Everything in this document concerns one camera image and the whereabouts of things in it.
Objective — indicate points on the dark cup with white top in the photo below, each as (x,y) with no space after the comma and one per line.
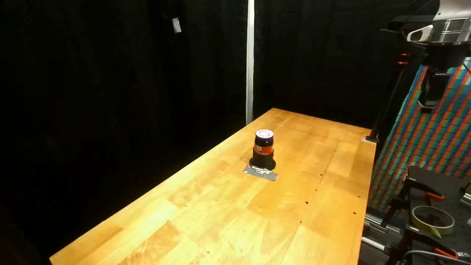
(264,156)

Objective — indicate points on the masking tape roll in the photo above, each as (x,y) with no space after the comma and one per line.
(432,220)

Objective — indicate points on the dark grey mounting plate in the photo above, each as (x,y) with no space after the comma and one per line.
(442,181)

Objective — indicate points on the white vertical pole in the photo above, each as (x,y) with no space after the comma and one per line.
(250,63)

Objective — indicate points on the black curtain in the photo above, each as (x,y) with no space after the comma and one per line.
(122,97)

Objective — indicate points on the grey tape patch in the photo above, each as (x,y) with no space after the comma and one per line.
(259,172)

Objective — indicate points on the black tripod stand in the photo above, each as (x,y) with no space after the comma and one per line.
(390,100)

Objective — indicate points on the aluminium rail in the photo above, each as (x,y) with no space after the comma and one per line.
(376,230)

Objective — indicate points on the colourful patterned board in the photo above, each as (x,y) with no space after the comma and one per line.
(432,147)

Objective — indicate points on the white tag on curtain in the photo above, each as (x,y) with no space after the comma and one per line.
(177,25)

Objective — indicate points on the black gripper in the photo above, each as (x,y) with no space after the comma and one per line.
(437,78)

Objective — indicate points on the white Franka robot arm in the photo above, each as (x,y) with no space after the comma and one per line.
(454,27)

